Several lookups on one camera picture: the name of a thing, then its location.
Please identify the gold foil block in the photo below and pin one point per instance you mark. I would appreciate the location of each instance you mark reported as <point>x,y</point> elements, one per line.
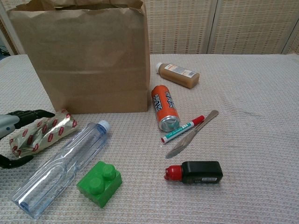
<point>53,130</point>

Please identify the brown juice bottle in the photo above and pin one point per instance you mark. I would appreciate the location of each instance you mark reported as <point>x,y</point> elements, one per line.
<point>180,75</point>

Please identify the orange drink can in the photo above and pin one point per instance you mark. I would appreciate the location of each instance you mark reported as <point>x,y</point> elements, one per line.
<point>163,105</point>

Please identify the clear plastic water bottle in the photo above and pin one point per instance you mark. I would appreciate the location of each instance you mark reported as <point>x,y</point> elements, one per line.
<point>65,161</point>

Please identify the marker pen with red cap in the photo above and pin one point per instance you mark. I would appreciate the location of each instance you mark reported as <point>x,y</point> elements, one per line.
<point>177,132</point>

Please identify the woven folding screen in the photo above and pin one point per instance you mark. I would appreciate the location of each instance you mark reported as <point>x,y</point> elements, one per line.
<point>187,23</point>

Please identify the green toy brick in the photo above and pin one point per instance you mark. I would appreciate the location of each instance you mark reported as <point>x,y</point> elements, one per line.
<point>100,186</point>

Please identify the beige woven tablecloth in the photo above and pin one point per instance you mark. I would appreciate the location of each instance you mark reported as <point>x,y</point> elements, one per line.
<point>245,140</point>

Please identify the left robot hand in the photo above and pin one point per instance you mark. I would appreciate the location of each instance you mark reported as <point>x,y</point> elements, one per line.
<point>9,123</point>

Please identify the metal table knife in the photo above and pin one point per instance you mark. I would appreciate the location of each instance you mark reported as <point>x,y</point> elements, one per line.
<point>187,140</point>

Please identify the brown paper bag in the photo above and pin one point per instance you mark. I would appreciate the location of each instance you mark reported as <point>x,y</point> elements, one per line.
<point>88,58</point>

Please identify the black bottle with red cap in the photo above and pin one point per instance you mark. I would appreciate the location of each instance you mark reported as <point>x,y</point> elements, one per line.
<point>201,171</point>

